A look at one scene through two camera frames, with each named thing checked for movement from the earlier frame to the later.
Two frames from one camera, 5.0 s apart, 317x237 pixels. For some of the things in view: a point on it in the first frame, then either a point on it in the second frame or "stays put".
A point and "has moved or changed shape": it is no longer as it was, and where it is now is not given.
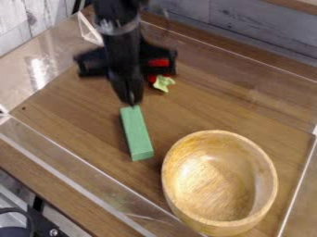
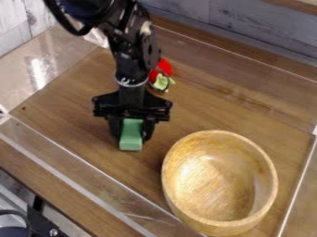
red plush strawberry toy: x=159 y=81 stays put
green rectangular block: x=136 y=132 has moved or changed shape
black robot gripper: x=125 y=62 → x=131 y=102
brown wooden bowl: x=220 y=182 stays put
